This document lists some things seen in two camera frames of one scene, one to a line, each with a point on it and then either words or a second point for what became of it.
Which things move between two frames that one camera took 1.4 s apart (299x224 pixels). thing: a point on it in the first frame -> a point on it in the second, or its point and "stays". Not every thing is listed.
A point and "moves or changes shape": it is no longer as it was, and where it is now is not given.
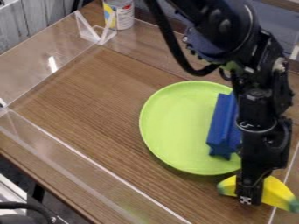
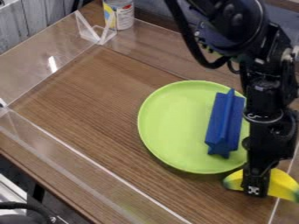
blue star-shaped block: (224, 137) stays
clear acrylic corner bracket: (97, 33) stays
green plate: (173, 123) stays
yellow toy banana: (275, 192) moves or changes shape
